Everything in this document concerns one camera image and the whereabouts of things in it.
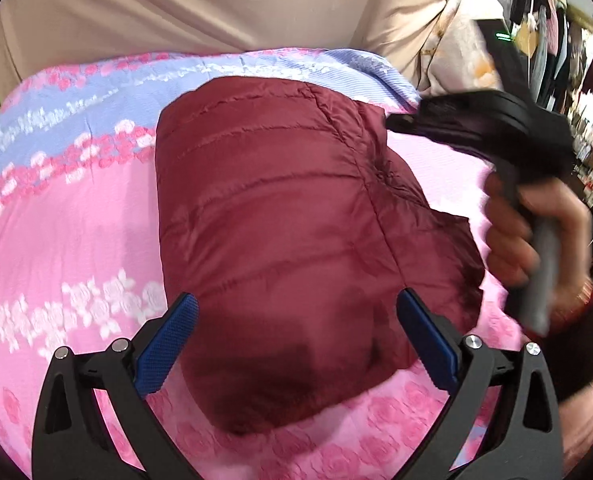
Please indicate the beige cloth backdrop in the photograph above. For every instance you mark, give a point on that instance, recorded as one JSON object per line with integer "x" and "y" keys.
{"x": 176, "y": 5}

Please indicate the person's right hand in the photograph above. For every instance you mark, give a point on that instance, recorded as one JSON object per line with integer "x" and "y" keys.
{"x": 568, "y": 230}

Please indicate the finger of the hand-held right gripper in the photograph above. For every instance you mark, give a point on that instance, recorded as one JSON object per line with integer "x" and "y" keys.
{"x": 436, "y": 120}

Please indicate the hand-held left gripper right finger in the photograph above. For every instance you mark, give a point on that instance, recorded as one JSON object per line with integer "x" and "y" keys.
{"x": 429, "y": 340}

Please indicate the pink and blue floral bedsheet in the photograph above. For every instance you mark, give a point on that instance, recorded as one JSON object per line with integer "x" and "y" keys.
{"x": 76, "y": 220}

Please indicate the person's right forearm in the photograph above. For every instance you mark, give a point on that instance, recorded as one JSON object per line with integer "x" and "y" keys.
{"x": 581, "y": 350}

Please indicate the cream floral silky cloth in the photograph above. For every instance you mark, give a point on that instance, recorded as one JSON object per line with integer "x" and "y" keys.
{"x": 456, "y": 45}

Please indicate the rack of hanging clothes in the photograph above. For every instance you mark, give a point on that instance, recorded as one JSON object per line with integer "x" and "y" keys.
{"x": 576, "y": 35}

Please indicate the maroon puffer jacket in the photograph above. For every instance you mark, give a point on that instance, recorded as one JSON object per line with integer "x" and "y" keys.
{"x": 286, "y": 220}

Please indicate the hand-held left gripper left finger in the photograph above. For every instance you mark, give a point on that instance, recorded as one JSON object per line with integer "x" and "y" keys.
{"x": 169, "y": 340}

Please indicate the person's pink garment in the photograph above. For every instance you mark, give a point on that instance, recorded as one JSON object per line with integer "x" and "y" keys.
{"x": 583, "y": 425}

